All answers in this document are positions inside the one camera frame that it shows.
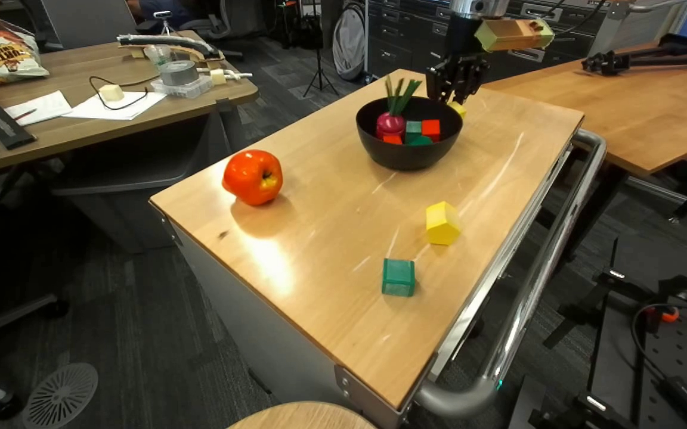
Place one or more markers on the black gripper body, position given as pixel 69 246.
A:
pixel 457 77

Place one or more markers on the green cube edge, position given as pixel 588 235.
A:
pixel 414 127

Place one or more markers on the green cube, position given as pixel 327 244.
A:
pixel 400 276
pixel 418 140

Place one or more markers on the red toy radish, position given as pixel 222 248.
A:
pixel 400 93

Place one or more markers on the red cube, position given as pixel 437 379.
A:
pixel 392 138
pixel 430 127

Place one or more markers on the yellow cube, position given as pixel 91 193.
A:
pixel 442 224

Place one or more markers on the red orange toy apple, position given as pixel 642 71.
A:
pixel 253 176

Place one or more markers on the black bowl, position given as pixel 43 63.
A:
pixel 407 157

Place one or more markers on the white paper sheets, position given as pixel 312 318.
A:
pixel 129 105

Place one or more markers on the wooden office desk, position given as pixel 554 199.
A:
pixel 98 93

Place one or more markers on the round wooden stool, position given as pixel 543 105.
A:
pixel 303 415

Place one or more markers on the chip snack bag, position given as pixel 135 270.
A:
pixel 21 55

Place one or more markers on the metal cart handle bar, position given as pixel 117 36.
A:
pixel 535 244

